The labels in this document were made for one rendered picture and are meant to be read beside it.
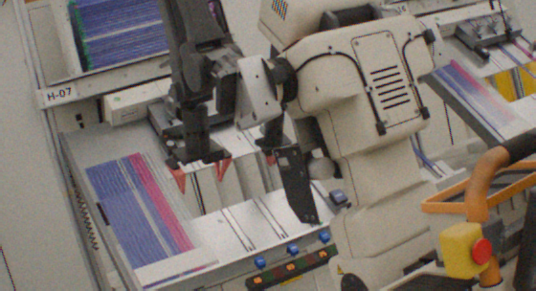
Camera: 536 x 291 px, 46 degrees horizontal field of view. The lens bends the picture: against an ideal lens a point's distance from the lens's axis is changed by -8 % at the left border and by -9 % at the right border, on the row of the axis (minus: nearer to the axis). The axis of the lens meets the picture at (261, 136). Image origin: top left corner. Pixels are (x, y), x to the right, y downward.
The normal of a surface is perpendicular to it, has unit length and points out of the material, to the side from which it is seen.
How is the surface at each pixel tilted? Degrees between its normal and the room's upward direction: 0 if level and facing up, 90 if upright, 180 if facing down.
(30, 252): 90
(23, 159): 90
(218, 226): 45
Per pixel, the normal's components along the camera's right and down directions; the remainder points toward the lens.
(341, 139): -0.85, 0.27
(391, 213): 0.42, -0.20
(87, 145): 0.10, -0.72
